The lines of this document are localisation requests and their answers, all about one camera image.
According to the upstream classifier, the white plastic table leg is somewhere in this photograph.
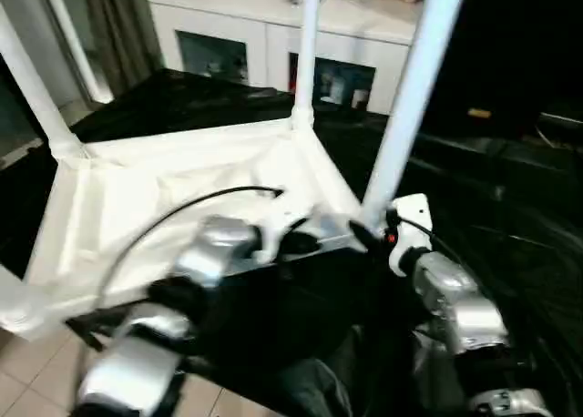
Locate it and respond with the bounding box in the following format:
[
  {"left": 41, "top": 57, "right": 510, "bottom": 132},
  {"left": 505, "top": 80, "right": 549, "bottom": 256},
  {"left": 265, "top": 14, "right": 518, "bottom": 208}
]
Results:
[
  {"left": 362, "top": 0, "right": 471, "bottom": 230},
  {"left": 291, "top": 0, "right": 323, "bottom": 127},
  {"left": 0, "top": 2, "right": 88, "bottom": 164},
  {"left": 0, "top": 269, "right": 36, "bottom": 331}
]

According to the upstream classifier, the white plastic table top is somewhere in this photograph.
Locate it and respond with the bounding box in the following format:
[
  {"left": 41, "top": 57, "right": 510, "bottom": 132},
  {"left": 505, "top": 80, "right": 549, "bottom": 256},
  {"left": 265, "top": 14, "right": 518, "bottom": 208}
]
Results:
[{"left": 0, "top": 116, "right": 365, "bottom": 341}]

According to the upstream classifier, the black plastic mat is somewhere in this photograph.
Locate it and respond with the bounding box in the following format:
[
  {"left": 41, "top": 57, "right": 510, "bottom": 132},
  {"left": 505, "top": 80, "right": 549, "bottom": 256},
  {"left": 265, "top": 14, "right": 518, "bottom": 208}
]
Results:
[{"left": 0, "top": 68, "right": 583, "bottom": 417}]

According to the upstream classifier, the black speaker box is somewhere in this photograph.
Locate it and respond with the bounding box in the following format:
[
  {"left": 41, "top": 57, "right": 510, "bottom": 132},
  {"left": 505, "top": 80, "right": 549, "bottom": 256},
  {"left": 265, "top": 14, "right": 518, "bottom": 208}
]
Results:
[{"left": 423, "top": 0, "right": 544, "bottom": 137}]

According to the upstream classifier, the black metal stand leg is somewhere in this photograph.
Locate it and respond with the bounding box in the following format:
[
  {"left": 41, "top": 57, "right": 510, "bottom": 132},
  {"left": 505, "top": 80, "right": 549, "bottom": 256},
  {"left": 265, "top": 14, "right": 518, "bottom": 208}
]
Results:
[{"left": 66, "top": 316, "right": 107, "bottom": 353}]

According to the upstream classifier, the white glass-door cabinet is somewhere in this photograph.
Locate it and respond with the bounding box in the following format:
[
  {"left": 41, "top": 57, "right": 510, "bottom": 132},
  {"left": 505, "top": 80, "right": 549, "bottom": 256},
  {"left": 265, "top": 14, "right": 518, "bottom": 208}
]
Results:
[{"left": 148, "top": 0, "right": 425, "bottom": 117}]

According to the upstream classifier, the grey curtain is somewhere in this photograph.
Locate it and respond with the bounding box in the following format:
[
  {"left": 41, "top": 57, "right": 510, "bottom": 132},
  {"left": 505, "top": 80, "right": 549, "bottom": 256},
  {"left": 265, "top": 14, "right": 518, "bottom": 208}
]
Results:
[{"left": 85, "top": 0, "right": 164, "bottom": 91}]

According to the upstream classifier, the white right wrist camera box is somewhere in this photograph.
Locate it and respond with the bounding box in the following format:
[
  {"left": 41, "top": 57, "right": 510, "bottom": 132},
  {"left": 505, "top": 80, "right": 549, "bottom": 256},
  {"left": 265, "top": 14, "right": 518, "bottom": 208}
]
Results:
[{"left": 388, "top": 193, "right": 435, "bottom": 278}]

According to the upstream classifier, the white door frame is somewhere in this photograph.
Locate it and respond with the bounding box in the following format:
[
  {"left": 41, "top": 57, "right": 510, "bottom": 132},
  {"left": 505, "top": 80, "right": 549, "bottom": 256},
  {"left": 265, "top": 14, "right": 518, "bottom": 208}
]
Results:
[{"left": 39, "top": 0, "right": 116, "bottom": 105}]

